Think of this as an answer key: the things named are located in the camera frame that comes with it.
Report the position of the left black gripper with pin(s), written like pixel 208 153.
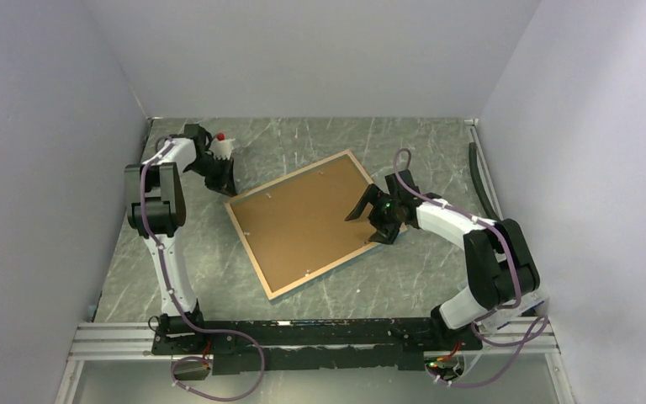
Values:
pixel 226 183

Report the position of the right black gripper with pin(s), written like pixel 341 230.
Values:
pixel 385 233

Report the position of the blue wooden picture frame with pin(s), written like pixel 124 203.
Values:
pixel 245 234

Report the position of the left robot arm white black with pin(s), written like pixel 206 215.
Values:
pixel 156 209

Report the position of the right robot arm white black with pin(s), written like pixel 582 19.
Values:
pixel 501 277

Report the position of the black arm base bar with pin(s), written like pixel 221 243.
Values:
pixel 240 346

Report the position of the clear plastic screw box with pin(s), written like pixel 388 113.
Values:
pixel 500 317

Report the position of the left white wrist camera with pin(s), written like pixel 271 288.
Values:
pixel 222 147

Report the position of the aluminium extrusion rail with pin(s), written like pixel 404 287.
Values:
pixel 134 340

